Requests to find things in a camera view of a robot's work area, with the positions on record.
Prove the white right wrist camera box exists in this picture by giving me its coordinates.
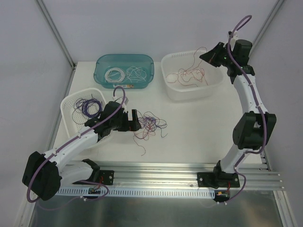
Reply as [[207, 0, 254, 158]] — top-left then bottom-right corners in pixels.
[[228, 31, 238, 50]]

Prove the white slotted cable duct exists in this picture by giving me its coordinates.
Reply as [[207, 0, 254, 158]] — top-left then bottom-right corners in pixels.
[[56, 186, 215, 199]]

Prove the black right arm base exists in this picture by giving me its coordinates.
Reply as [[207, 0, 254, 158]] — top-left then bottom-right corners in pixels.
[[197, 172, 240, 189]]

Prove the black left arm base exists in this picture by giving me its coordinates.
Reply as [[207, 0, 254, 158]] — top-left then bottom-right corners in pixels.
[[73, 170, 115, 185]]

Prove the white wire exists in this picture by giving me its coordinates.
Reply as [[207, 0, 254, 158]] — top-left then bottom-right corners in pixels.
[[125, 66, 149, 83], [105, 67, 126, 83]]

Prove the coiled white wire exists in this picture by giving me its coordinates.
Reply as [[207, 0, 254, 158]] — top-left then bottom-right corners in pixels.
[[105, 67, 126, 83]]

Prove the aluminium frame rail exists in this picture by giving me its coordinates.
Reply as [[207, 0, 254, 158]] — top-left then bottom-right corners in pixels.
[[29, 162, 284, 190]]

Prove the teal plastic bin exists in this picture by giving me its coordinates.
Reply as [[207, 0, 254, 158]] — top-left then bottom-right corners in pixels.
[[93, 54, 154, 89]]

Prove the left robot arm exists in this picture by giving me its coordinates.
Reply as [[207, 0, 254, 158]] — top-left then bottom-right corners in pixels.
[[22, 101, 142, 203]]

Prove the long red wire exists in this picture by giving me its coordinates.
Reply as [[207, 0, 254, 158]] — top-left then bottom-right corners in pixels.
[[165, 46, 209, 87]]

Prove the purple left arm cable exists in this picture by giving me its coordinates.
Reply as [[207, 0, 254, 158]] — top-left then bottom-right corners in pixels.
[[27, 86, 126, 203]]

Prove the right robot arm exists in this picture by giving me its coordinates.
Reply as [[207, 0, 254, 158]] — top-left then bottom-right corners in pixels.
[[199, 39, 276, 187]]

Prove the coiled purple wire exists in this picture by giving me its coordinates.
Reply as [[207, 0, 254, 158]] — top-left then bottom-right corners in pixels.
[[81, 98, 104, 119]]

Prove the white tub basket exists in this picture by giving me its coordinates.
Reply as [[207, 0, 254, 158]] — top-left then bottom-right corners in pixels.
[[160, 47, 224, 101]]

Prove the white perforated tray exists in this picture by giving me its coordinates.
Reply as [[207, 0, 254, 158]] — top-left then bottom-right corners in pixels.
[[60, 88, 107, 137]]

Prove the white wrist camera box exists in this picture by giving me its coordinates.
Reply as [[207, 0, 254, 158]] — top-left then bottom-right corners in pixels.
[[228, 31, 238, 50], [124, 97, 129, 105]]

